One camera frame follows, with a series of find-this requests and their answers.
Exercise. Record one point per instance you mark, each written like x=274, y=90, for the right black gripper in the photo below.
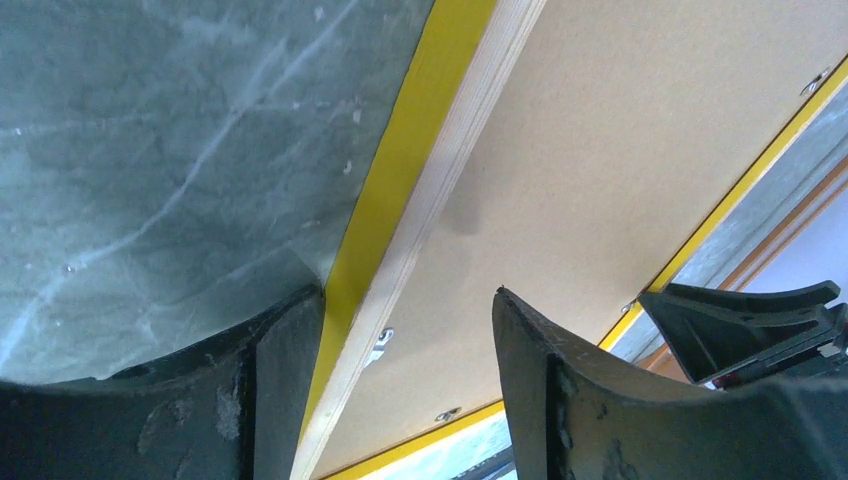
x=731, y=339

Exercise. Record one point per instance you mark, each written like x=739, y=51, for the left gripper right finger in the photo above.
x=575, y=411

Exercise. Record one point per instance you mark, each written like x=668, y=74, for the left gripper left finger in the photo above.
x=228, y=407

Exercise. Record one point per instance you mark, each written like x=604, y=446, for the yellow wooden picture frame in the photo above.
x=411, y=166

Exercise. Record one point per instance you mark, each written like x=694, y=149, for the orange wooden rack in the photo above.
x=807, y=247

